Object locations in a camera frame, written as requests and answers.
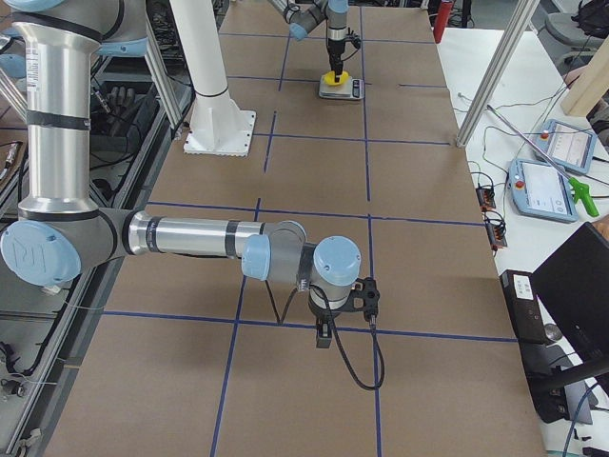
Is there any black connector box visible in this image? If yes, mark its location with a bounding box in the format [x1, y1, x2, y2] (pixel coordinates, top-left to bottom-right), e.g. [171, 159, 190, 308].
[484, 219, 507, 251]
[476, 187, 496, 212]

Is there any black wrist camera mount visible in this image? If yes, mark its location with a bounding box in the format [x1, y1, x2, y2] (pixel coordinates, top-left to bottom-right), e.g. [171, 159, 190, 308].
[340, 277, 381, 324]

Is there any aluminium frame post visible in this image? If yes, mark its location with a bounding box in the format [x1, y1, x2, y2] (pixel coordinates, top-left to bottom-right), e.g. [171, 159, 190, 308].
[456, 0, 540, 148]

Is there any black device with label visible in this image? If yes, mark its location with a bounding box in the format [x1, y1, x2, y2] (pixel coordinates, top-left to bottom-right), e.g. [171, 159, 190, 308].
[500, 269, 562, 346]

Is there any green plastic grabber handle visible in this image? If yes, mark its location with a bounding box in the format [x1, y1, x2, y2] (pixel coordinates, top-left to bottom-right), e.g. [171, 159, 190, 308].
[568, 177, 599, 217]

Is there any teach pendant near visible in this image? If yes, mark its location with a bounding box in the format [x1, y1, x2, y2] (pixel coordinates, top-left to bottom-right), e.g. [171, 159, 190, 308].
[508, 159, 579, 223]

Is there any yellow mango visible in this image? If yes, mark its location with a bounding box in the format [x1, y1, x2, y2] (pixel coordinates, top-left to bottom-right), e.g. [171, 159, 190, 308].
[320, 70, 351, 88]

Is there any white camera pedestal column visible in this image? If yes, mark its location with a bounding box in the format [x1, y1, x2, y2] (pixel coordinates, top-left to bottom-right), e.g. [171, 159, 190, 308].
[170, 0, 256, 157]

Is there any silver digital kitchen scale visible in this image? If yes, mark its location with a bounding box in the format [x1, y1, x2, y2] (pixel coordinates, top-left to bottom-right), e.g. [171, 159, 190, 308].
[318, 77, 364, 101]

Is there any brown paper table cover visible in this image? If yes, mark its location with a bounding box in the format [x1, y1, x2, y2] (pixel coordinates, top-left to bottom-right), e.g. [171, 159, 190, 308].
[46, 5, 548, 457]

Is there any black computer monitor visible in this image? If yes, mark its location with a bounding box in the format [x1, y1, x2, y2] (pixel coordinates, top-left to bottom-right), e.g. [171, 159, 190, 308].
[520, 223, 608, 423]

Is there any teach pendant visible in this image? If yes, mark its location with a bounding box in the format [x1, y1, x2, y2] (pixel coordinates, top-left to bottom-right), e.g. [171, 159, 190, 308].
[508, 159, 579, 223]
[537, 119, 597, 175]

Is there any black connector box left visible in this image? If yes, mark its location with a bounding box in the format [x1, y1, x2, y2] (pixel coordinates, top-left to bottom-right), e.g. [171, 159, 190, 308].
[476, 187, 496, 212]

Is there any teach pendant far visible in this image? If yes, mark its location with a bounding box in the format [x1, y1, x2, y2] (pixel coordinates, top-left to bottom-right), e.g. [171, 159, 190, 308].
[537, 119, 597, 175]

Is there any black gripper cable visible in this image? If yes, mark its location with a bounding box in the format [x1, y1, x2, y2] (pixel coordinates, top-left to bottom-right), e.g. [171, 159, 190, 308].
[328, 311, 384, 392]

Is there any wooden beam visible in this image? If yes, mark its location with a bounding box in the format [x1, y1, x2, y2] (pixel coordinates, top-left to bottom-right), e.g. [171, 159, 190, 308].
[560, 0, 609, 118]

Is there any black connector box right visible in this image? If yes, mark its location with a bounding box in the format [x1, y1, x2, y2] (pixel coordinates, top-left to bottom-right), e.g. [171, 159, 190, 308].
[484, 219, 507, 251]

